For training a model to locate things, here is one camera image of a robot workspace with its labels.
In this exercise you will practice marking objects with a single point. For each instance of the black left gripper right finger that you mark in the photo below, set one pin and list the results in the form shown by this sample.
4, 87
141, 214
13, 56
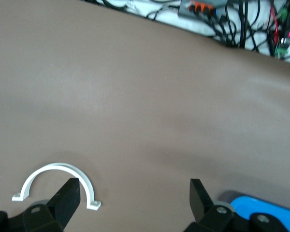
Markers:
207, 217

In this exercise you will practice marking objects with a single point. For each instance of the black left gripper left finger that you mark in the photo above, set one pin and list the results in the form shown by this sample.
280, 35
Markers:
60, 207

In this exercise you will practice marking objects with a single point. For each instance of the blue plastic tray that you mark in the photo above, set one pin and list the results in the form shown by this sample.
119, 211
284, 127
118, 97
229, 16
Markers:
268, 205

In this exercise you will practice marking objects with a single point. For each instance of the white curved plastic clamp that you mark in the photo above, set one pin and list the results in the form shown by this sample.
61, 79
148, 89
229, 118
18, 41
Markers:
53, 166

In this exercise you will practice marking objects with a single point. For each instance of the brown table mat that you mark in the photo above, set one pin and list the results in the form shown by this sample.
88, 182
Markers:
135, 96

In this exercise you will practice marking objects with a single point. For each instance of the green circuit board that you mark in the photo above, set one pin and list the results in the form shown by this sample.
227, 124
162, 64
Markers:
281, 48

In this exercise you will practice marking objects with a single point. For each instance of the grey hub orange plugs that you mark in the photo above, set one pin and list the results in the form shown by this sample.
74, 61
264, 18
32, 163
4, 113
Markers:
200, 8

